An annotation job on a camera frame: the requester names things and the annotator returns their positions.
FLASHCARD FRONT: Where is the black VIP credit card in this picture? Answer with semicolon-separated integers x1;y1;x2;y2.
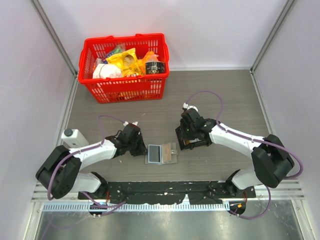
148;145;161;163

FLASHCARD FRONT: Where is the grey leather card holder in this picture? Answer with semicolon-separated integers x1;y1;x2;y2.
145;142;178;165

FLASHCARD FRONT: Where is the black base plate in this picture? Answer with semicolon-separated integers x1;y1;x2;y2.
88;181;256;205

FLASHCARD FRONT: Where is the white crumpled plastic bag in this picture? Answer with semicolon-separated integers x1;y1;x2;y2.
92;63;123;79

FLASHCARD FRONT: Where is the gold credit card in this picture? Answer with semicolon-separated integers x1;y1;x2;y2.
161;143;171;163

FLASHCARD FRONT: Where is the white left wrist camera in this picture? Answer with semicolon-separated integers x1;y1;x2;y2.
123;121;139;126

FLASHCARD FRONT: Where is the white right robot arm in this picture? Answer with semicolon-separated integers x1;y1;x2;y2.
175;105;295;198

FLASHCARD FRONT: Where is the orange snack packet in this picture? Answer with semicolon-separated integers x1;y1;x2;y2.
137;51;159;75

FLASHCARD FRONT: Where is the green blue snack packet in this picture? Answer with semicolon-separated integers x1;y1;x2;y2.
101;43;126;64

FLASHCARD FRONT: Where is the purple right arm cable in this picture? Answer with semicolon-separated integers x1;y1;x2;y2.
186;90;304;179

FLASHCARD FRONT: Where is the black card box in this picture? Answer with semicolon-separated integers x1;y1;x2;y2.
175;126;210;151

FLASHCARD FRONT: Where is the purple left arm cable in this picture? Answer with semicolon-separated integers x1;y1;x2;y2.
46;115;127;201

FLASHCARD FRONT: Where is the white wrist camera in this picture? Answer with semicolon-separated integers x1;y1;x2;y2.
123;121;139;126
182;102;199;112

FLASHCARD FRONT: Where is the white slotted cable duct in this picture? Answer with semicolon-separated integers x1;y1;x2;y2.
42;201;230;213

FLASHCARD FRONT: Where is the white device with grey button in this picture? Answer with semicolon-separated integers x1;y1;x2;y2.
61;128;89;148

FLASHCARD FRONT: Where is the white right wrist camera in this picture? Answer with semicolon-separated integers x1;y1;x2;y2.
182;102;199;112

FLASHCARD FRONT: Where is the yellow snack bag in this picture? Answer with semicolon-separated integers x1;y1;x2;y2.
106;47;142;77

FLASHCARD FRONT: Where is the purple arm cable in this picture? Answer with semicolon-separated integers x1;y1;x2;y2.
186;90;304;179
46;115;127;201

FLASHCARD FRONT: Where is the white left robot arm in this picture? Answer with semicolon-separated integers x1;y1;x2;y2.
35;122;147;201

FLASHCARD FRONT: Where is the black labelled bottle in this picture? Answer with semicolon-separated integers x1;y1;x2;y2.
145;61;166;75

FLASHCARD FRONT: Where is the red plastic shopping basket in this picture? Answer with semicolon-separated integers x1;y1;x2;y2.
78;33;170;104

